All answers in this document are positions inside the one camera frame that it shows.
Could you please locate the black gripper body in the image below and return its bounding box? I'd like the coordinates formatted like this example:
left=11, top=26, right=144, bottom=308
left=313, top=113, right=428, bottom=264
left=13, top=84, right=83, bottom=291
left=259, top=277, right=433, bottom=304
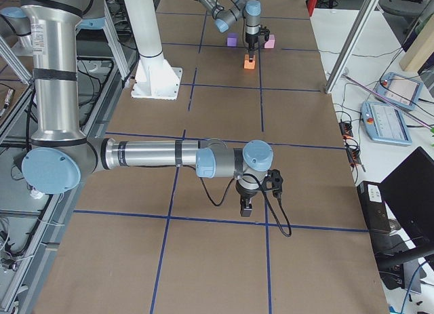
left=235, top=178, right=260, bottom=201
left=245, top=33, right=258, bottom=51

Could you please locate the orange foam cube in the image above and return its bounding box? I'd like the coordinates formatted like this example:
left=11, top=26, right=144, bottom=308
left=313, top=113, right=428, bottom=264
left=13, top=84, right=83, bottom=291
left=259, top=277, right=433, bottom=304
left=243, top=54, right=256, bottom=70

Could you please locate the pink foam cube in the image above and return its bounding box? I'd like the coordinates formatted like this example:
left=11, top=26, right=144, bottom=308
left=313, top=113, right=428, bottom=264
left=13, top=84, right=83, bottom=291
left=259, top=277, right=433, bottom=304
left=264, top=34, right=275, bottom=49

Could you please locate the purple foam cube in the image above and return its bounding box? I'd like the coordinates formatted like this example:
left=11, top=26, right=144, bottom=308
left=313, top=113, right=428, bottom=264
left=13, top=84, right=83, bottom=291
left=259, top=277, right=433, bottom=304
left=226, top=33, right=238, bottom=47

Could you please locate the brown paper table cover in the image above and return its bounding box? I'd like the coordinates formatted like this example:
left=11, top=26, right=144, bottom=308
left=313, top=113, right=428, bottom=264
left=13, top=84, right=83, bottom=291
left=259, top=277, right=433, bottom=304
left=33, top=0, right=388, bottom=313

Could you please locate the black power strip right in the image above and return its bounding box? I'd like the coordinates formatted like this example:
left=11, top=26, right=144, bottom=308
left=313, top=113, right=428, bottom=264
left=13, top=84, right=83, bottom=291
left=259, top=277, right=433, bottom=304
left=346, top=145, right=362, bottom=168

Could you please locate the black power strip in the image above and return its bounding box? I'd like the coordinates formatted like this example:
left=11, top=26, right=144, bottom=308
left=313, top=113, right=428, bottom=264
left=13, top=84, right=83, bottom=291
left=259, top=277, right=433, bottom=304
left=346, top=145, right=362, bottom=168
left=338, top=121, right=353, bottom=138

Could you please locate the black power strip left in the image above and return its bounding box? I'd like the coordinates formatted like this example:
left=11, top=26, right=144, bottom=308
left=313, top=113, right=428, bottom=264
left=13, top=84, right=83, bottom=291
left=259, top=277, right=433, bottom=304
left=338, top=121, right=353, bottom=138

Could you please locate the black equipment box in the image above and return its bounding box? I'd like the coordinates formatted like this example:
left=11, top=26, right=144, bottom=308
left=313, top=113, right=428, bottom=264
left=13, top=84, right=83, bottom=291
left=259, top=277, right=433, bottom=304
left=357, top=181, right=391, bottom=234

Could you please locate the teach pendant far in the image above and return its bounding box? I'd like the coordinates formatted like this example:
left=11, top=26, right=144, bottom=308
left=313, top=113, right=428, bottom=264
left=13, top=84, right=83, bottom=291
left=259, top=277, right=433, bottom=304
left=374, top=72, right=422, bottom=111

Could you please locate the teach pendant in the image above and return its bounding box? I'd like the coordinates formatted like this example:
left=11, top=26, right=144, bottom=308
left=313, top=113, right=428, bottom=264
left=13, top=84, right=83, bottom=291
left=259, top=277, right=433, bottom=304
left=374, top=72, right=422, bottom=111
left=361, top=102, right=412, bottom=146

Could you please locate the teach pendant near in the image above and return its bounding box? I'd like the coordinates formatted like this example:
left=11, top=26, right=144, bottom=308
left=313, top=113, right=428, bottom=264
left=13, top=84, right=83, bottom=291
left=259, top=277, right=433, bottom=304
left=361, top=102, right=412, bottom=146

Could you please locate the black monitor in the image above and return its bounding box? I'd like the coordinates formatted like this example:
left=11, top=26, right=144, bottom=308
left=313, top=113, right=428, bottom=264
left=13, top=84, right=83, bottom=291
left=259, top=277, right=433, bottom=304
left=380, top=146, right=433, bottom=245

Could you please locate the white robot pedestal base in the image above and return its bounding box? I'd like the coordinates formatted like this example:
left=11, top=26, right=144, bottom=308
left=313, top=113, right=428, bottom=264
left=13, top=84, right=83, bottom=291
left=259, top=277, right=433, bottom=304
left=124, top=0, right=182, bottom=100

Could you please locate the aluminium frame post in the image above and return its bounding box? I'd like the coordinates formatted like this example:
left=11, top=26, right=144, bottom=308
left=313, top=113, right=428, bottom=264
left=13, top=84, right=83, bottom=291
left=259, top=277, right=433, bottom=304
left=325, top=0, right=379, bottom=94

